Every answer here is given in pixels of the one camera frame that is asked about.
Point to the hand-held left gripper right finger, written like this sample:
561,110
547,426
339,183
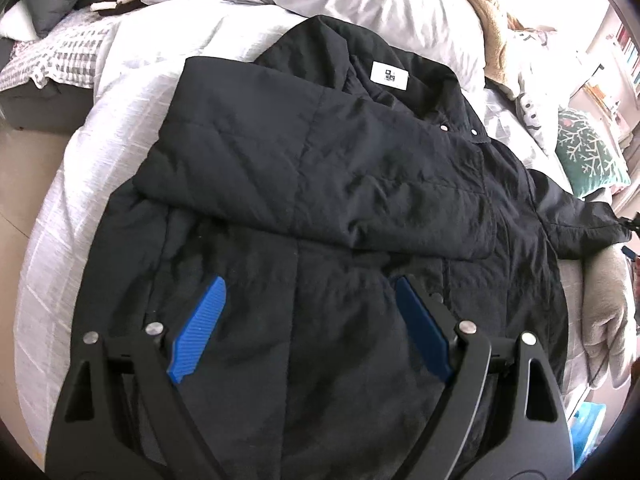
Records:
423,329

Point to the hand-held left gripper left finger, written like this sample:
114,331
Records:
198,327

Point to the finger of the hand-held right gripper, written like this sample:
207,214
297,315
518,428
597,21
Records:
630,249

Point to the black padded jacket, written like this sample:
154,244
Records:
320,185

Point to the green cushion with coral print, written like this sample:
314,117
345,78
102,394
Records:
590,152

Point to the bookshelf with books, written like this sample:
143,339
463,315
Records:
615,75

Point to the blue plastic item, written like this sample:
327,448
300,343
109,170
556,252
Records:
585,422

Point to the white printed cushion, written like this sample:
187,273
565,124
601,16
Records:
532,95

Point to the white bed duvet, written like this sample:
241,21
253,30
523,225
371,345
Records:
95,170

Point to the beige fleece blanket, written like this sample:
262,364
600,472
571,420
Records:
487,15

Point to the grey plaid cloth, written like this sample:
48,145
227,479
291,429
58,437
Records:
55,52

